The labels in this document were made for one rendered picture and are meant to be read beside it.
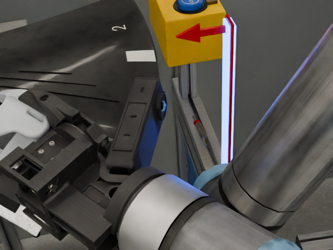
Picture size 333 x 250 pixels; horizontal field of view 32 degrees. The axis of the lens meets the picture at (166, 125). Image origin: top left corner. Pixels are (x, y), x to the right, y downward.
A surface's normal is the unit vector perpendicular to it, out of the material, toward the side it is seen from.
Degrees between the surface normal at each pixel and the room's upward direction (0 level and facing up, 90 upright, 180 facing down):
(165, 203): 9
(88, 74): 13
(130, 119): 6
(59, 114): 40
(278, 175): 79
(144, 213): 35
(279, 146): 72
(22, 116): 6
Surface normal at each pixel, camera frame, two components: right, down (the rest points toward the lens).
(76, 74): 0.12, -0.65
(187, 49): 0.21, 0.64
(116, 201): -0.45, -0.27
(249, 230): 0.18, -0.89
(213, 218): 0.02, -0.81
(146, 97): -0.14, -0.70
